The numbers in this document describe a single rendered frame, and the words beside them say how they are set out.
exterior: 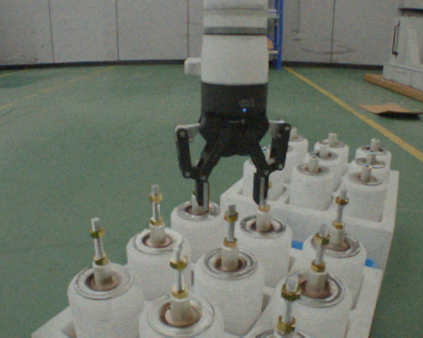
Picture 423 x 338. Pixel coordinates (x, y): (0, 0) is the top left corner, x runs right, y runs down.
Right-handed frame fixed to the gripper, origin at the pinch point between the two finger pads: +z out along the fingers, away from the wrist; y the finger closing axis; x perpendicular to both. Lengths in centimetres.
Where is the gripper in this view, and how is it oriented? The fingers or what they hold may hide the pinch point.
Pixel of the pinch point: (231, 195)
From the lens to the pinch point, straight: 47.9
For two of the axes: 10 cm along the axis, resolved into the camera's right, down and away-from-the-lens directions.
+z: 0.0, 9.4, 3.4
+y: 9.8, -0.7, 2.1
